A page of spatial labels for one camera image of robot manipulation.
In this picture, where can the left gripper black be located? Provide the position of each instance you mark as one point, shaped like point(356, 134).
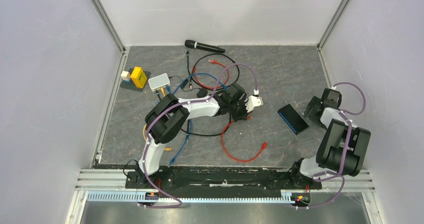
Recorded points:
point(243, 116)

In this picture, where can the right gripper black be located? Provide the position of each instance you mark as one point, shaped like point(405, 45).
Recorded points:
point(314, 101)

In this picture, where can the black power adapter with cord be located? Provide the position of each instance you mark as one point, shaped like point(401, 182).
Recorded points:
point(201, 92)

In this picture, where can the white network switch box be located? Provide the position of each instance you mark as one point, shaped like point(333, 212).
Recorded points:
point(158, 82)

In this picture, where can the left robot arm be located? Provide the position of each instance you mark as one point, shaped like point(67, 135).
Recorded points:
point(166, 119)

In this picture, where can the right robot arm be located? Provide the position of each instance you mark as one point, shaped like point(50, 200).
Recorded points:
point(343, 148)

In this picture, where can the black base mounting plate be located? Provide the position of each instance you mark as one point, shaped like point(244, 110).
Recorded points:
point(221, 182)

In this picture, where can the black microphone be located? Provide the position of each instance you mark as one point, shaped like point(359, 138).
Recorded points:
point(205, 47)

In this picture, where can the yellow toy brick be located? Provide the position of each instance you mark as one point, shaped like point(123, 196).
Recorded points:
point(139, 77)

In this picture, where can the cream toy brick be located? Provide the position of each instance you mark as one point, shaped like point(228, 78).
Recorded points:
point(125, 76)

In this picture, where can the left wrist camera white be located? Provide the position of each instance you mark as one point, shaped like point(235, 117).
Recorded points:
point(253, 101)

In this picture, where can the white cable duct strip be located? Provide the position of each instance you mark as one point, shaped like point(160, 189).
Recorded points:
point(142, 196)

